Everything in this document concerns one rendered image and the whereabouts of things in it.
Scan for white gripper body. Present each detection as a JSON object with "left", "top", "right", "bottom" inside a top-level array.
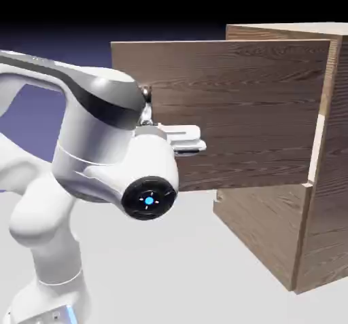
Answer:
[{"left": 157, "top": 123, "right": 207, "bottom": 156}]

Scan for small wooden cabinet door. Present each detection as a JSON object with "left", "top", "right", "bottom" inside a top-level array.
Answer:
[{"left": 213, "top": 183, "right": 313, "bottom": 292}]

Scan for shiny metal door handle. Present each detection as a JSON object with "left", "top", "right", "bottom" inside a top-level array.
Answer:
[{"left": 139, "top": 84, "right": 154, "bottom": 127}]

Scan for large wooden cabinet door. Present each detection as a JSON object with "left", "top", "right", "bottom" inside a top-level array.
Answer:
[{"left": 110, "top": 39, "right": 332, "bottom": 194}]

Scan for brown wooden cabinet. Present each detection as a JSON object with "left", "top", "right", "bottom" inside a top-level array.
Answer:
[{"left": 213, "top": 22, "right": 348, "bottom": 295}]

